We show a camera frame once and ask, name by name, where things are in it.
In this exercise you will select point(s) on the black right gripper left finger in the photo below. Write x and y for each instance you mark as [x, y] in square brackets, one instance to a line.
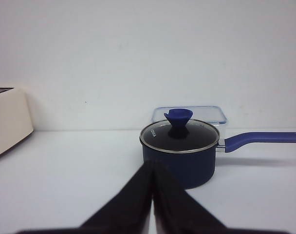
[128, 212]

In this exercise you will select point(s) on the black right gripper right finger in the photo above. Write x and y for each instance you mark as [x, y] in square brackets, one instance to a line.
[176, 212]

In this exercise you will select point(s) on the dark blue saucepan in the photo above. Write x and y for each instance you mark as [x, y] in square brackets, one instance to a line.
[195, 169]

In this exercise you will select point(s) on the glass pot lid blue knob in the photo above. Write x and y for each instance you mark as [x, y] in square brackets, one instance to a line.
[179, 133]

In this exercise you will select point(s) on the clear plastic food container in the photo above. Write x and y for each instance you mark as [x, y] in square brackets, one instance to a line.
[210, 114]

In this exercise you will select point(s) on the cream two-slot toaster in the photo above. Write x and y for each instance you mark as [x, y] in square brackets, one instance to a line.
[15, 118]

